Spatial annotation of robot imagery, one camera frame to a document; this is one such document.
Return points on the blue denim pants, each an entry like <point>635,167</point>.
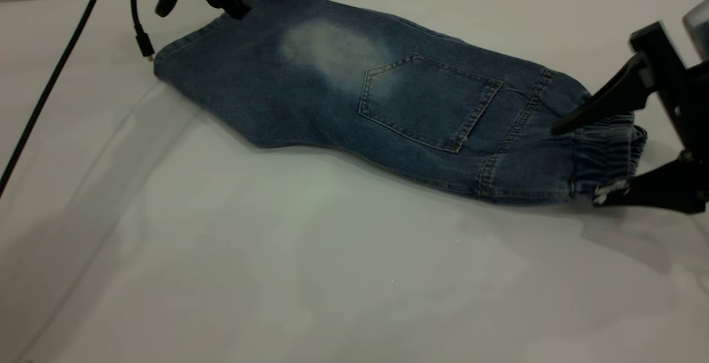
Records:
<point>332,102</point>

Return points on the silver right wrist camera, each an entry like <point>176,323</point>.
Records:
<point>699,27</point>

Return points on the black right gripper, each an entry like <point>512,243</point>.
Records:
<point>689,102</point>

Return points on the right wrist camera mount plate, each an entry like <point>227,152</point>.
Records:
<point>656,44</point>

